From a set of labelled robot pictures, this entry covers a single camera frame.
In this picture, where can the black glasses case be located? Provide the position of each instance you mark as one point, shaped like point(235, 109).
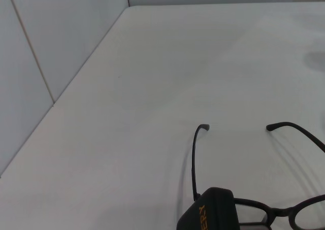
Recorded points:
point(221, 202)

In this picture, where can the black glasses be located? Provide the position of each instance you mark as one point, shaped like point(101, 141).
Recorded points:
point(279, 211)

